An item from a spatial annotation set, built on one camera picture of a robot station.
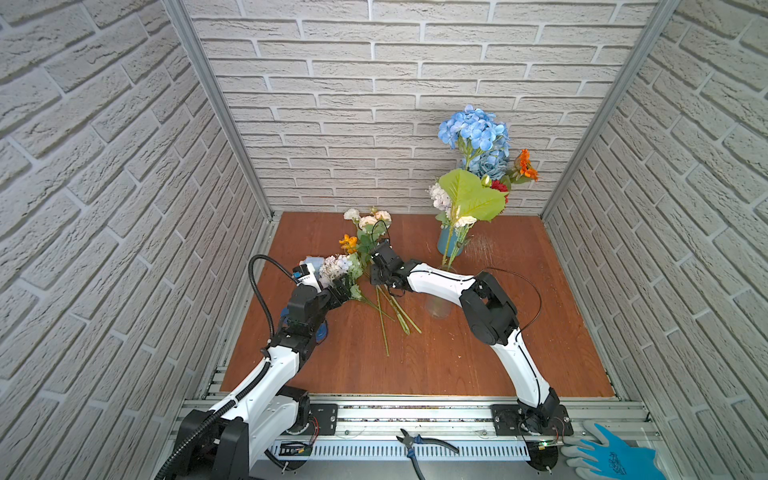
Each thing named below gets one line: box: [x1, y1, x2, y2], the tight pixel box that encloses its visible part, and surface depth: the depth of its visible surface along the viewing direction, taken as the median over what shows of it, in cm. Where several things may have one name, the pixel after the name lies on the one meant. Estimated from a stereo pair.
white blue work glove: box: [561, 420, 667, 480], surface depth 70 cm
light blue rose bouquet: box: [469, 150, 509, 180], surface depth 80 cm
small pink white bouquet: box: [319, 253, 395, 322], surface depth 96 cm
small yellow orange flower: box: [338, 234, 358, 254], surface depth 109 cm
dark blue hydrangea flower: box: [438, 105, 510, 170], surface depth 63 cm
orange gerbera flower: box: [514, 148, 539, 182], surface depth 78 cm
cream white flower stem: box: [343, 208, 393, 229], surface depth 116 cm
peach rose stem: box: [446, 216, 477, 269], surface depth 75 cm
